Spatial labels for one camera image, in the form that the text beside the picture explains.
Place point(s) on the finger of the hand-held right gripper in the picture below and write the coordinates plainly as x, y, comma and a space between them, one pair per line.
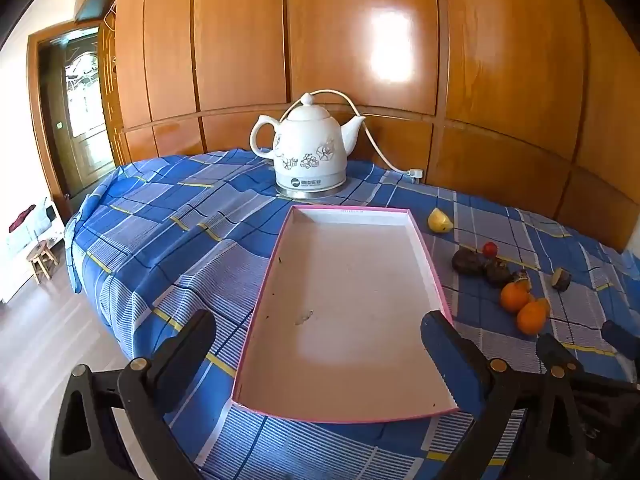
555, 350
622, 337

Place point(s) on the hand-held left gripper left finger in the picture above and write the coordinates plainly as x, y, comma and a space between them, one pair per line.
192, 345

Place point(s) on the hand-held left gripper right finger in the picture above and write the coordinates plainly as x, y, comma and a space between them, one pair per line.
436, 332

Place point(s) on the orange tangerine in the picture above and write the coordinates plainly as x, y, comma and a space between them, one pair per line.
514, 296
531, 317

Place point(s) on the dark brown round fruit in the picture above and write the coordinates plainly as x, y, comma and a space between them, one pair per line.
467, 261
498, 272

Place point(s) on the pink-edged white tray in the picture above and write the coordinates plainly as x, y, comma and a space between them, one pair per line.
350, 285

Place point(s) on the red cherry tomato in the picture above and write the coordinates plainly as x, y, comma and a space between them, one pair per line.
490, 248

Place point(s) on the yellow pear piece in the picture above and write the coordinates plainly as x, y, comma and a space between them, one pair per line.
440, 221

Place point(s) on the blue plaid tablecloth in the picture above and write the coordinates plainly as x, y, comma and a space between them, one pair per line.
175, 240

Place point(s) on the white power plug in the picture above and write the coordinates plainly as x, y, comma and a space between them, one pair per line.
416, 174

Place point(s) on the small wooden stool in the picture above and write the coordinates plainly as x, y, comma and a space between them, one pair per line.
40, 251

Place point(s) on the white low cabinet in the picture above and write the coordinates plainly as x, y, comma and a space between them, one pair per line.
20, 247

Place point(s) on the dark red cloth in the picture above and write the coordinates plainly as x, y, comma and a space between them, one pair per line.
22, 217

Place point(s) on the white floral electric kettle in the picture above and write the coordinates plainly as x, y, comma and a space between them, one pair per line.
310, 150

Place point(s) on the wooden glass door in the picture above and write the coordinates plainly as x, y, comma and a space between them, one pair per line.
82, 110

